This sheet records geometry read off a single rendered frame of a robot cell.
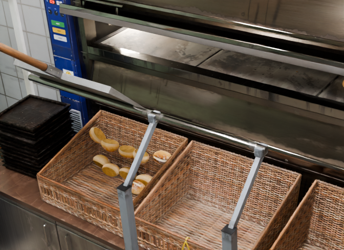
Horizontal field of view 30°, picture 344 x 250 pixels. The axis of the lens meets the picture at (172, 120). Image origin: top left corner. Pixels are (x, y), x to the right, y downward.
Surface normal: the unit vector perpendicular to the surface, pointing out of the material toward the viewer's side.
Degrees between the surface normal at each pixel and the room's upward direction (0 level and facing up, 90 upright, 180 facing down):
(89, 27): 90
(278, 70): 0
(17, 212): 90
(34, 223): 90
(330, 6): 70
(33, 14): 90
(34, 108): 0
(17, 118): 0
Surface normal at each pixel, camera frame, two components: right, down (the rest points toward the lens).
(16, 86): -0.59, 0.44
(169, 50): -0.07, -0.87
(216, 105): -0.58, 0.11
